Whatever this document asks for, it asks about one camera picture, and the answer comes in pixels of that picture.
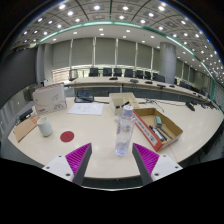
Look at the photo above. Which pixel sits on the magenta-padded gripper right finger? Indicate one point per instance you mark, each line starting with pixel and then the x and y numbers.
pixel 165 165

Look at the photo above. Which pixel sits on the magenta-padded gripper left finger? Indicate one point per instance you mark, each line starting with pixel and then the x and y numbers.
pixel 58 165

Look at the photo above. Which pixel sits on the clear plastic water bottle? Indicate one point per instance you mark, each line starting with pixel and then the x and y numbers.
pixel 125 133

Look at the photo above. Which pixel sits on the flat round red coaster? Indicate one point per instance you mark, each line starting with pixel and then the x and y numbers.
pixel 67 136

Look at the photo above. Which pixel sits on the red-edged open cardboard box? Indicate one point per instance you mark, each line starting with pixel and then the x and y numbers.
pixel 150 133

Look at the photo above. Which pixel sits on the white ceramic mug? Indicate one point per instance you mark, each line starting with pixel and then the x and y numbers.
pixel 44 127

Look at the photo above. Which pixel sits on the small green device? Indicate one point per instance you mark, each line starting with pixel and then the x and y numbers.
pixel 158 120

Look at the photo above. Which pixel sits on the brown cardboard envelope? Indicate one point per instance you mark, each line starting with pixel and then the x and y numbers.
pixel 25 128

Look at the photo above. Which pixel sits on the black power adapter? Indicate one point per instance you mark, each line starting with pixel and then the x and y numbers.
pixel 26 115

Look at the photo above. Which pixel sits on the white printed paper sheet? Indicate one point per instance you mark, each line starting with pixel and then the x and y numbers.
pixel 86 108

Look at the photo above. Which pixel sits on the white copy paper box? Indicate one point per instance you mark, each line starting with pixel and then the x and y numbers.
pixel 48 100

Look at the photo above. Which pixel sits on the black desk phone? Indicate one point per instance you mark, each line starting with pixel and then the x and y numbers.
pixel 83 97

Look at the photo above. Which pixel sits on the small beige open box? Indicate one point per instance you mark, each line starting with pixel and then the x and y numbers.
pixel 116 100

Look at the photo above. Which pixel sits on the long curved conference desk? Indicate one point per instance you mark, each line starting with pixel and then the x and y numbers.
pixel 100 82

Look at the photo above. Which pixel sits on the row of black office chairs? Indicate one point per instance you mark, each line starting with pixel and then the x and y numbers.
pixel 107 72

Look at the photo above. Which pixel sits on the group of ceiling lights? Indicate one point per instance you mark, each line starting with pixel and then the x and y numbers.
pixel 96 7

